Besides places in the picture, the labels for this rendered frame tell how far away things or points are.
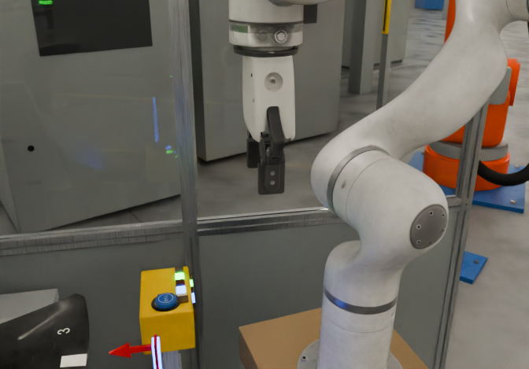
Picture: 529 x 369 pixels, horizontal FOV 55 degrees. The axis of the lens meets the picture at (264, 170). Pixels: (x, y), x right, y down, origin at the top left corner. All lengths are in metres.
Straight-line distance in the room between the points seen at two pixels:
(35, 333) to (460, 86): 0.68
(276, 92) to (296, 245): 1.02
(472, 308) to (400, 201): 2.34
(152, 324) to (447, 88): 0.66
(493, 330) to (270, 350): 1.97
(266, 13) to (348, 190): 0.29
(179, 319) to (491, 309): 2.23
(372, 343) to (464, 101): 0.40
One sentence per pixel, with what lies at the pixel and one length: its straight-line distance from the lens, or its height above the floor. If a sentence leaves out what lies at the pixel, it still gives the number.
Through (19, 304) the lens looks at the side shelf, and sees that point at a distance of 1.50.
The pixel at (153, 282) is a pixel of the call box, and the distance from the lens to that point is 1.09.
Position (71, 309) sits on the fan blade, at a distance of 0.82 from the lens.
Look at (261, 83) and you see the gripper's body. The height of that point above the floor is 1.55.
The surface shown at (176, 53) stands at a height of 1.47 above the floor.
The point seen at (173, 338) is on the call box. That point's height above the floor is 1.01.
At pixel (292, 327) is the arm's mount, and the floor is 1.00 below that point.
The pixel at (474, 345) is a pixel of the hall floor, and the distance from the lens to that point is 2.75.
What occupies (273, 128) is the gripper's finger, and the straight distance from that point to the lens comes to 0.56.
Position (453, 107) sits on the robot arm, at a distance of 0.77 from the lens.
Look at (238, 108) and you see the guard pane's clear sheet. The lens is 1.37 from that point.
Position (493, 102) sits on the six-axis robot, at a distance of 4.12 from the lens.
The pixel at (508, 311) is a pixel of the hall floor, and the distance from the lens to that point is 3.04.
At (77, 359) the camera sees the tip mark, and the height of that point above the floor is 1.19.
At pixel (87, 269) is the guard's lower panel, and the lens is 1.53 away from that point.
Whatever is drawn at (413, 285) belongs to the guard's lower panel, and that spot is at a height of 0.70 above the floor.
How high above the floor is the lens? 1.67
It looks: 22 degrees down
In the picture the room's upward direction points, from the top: straight up
